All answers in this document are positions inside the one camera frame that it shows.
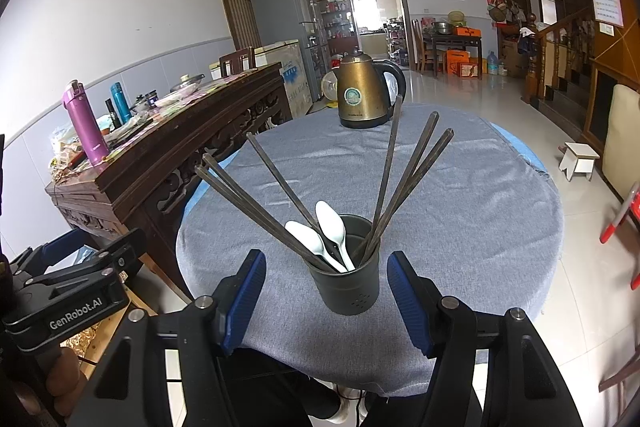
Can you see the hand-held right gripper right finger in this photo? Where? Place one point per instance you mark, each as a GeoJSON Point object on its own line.
{"type": "Point", "coordinates": [407, 302]}

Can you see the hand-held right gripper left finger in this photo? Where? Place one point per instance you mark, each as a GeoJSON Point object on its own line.
{"type": "Point", "coordinates": [245, 302]}

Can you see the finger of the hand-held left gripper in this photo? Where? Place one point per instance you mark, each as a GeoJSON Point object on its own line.
{"type": "Point", "coordinates": [55, 252]}
{"type": "Point", "coordinates": [110, 264]}

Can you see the dark metal utensil holder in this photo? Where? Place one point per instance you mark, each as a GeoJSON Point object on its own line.
{"type": "Point", "coordinates": [345, 292]}

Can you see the white plastic spoon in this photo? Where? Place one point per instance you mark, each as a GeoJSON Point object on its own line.
{"type": "Point", "coordinates": [330, 222]}
{"type": "Point", "coordinates": [305, 237]}

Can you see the person's left hand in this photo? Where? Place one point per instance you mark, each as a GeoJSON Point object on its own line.
{"type": "Point", "coordinates": [65, 372]}

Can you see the grey tablecloth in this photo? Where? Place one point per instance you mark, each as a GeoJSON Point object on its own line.
{"type": "Point", "coordinates": [475, 232]}

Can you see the person's dark trousers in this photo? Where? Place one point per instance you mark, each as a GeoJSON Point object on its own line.
{"type": "Point", "coordinates": [285, 392]}

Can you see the purple thermos bottle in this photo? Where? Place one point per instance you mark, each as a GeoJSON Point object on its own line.
{"type": "Point", "coordinates": [85, 127]}

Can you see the carved wooden sideboard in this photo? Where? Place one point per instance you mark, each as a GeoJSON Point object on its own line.
{"type": "Point", "coordinates": [165, 147]}

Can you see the black bottle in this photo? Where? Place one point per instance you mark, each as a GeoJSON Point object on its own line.
{"type": "Point", "coordinates": [112, 114]}

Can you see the teal thermos bottle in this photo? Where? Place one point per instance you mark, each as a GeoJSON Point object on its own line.
{"type": "Point", "coordinates": [121, 102]}

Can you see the white bowl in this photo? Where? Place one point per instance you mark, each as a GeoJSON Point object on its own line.
{"type": "Point", "coordinates": [171, 101]}

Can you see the pan with glass lid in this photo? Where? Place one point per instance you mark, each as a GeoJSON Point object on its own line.
{"type": "Point", "coordinates": [187, 83]}

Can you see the bronze electric kettle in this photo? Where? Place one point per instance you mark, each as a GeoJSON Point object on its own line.
{"type": "Point", "coordinates": [360, 92]}

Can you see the dark wooden dining chair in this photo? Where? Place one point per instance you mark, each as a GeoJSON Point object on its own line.
{"type": "Point", "coordinates": [622, 362]}

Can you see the small white stool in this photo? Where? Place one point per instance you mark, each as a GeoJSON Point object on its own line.
{"type": "Point", "coordinates": [580, 152]}

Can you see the white electric fan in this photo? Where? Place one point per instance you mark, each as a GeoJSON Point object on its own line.
{"type": "Point", "coordinates": [329, 86]}

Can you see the red child chair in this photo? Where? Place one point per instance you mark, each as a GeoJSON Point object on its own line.
{"type": "Point", "coordinates": [625, 212]}

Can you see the white chest freezer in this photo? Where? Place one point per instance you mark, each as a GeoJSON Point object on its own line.
{"type": "Point", "coordinates": [285, 67]}

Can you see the wooden chair back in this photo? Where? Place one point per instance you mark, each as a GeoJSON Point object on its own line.
{"type": "Point", "coordinates": [237, 59]}

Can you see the orange carton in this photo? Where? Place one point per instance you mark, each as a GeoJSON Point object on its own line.
{"type": "Point", "coordinates": [462, 64]}

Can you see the blue water jug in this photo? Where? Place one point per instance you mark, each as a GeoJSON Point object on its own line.
{"type": "Point", "coordinates": [492, 63]}

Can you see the dark wooden side table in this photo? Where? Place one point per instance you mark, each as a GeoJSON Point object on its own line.
{"type": "Point", "coordinates": [452, 41]}

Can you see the cream leather sofa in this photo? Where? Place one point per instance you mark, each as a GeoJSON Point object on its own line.
{"type": "Point", "coordinates": [622, 137]}

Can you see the flat orange box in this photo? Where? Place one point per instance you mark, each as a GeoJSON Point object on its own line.
{"type": "Point", "coordinates": [466, 32]}

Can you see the metal basin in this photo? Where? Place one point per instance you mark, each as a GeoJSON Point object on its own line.
{"type": "Point", "coordinates": [442, 28]}

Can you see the grey refrigerator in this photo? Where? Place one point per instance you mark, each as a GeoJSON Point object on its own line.
{"type": "Point", "coordinates": [277, 17]}

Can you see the wooden stair railing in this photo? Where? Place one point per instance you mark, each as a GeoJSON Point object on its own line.
{"type": "Point", "coordinates": [555, 52]}

